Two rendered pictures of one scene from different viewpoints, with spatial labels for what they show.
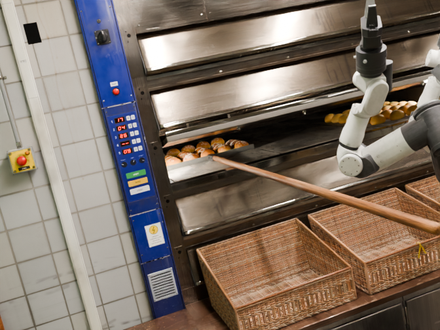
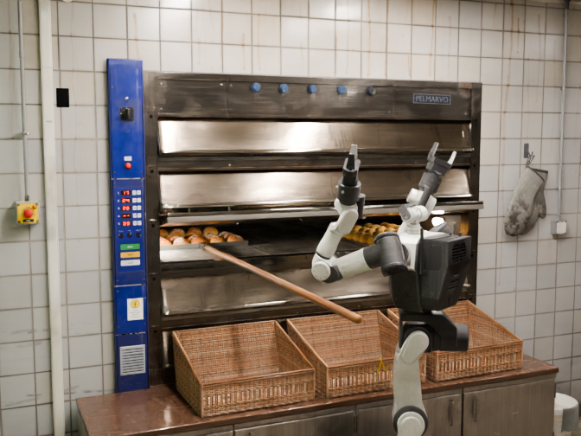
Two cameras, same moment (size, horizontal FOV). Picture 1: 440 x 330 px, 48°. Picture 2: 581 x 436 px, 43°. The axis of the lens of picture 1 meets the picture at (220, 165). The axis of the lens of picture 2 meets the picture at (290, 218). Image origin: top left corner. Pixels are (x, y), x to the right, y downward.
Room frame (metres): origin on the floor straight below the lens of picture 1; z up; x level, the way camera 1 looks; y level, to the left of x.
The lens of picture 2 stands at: (-1.28, 0.07, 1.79)
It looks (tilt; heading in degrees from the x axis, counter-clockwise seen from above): 6 degrees down; 353
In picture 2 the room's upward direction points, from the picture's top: straight up
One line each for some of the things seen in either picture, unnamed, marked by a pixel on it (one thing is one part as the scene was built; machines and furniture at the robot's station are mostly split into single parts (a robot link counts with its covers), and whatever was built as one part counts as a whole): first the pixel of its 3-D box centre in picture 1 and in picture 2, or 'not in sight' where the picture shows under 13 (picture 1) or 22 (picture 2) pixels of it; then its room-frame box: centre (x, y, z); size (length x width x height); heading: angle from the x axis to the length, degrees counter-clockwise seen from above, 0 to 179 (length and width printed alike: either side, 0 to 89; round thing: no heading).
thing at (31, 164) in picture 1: (22, 160); (27, 212); (2.09, 0.82, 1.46); 0.10 x 0.07 x 0.10; 105
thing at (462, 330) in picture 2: not in sight; (432, 330); (1.60, -0.90, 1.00); 0.28 x 0.13 x 0.18; 78
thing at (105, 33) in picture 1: (101, 31); (127, 108); (2.20, 0.38, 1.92); 0.06 x 0.04 x 0.11; 105
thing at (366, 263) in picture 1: (384, 234); (354, 349); (2.28, -0.71, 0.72); 0.56 x 0.49 x 0.28; 106
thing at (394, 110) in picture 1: (378, 111); (380, 233); (3.11, -1.06, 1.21); 0.61 x 0.48 x 0.06; 15
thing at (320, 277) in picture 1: (272, 272); (241, 364); (2.12, -0.13, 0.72); 0.56 x 0.49 x 0.28; 107
